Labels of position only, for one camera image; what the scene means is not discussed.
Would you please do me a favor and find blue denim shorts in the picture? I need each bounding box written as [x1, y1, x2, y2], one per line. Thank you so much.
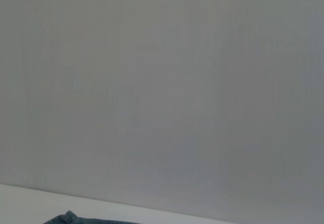
[43, 210, 143, 224]

